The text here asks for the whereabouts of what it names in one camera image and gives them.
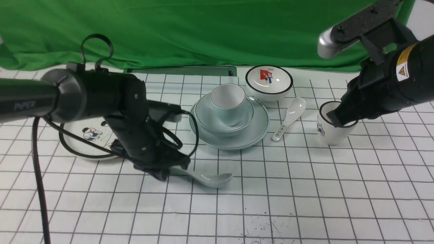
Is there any pale green ceramic cup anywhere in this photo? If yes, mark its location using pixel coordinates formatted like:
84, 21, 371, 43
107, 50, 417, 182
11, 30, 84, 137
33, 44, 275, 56
210, 84, 245, 126

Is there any pale green ceramic bowl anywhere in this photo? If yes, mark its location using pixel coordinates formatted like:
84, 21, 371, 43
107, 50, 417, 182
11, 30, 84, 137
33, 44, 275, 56
194, 93, 254, 137

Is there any white spoon with printed handle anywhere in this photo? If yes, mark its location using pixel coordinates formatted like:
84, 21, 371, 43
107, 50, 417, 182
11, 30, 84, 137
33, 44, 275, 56
272, 98, 306, 142

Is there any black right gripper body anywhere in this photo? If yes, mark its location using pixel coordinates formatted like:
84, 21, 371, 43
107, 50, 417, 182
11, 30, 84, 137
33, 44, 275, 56
327, 36, 434, 127

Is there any black-rimmed illustrated white plate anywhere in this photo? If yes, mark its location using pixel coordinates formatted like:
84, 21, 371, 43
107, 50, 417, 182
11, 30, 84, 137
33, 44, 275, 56
59, 118, 117, 160

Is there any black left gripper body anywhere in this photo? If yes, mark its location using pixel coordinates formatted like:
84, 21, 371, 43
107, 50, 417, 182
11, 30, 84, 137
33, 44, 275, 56
82, 71, 191, 181

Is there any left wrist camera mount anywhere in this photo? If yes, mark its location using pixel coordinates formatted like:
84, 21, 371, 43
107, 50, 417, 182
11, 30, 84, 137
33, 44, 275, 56
147, 100, 183, 123

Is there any green backdrop cloth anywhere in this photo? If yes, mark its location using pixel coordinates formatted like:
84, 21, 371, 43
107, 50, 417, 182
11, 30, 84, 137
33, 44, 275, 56
0, 0, 416, 73

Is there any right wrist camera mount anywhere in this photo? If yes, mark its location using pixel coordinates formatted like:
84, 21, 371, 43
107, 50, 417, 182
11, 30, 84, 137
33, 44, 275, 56
317, 0, 418, 65

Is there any green metal tray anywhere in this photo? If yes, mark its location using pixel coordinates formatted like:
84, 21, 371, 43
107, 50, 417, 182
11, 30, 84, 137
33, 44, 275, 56
123, 65, 237, 76

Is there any pale green ceramic plate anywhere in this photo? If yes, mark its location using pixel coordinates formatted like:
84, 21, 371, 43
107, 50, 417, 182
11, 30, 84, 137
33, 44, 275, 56
191, 96, 270, 150

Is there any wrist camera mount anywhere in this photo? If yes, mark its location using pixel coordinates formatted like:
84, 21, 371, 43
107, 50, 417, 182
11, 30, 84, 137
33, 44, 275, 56
317, 0, 418, 65
147, 100, 183, 123

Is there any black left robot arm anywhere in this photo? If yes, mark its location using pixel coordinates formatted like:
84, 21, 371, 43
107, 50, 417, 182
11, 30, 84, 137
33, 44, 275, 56
0, 68, 191, 181

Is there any plain white ceramic spoon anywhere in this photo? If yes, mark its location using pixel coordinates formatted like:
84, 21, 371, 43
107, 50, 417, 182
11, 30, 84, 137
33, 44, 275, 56
170, 166, 233, 189

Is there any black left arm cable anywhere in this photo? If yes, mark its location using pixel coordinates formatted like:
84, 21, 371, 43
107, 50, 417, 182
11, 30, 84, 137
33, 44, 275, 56
31, 33, 200, 244

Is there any black-rimmed white ceramic cup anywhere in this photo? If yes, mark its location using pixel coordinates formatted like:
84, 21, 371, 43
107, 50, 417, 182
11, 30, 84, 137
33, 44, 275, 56
317, 101, 358, 145

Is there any black-rimmed illustrated white bowl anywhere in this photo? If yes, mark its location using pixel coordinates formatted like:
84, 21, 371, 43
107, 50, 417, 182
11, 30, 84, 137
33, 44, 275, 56
245, 65, 294, 102

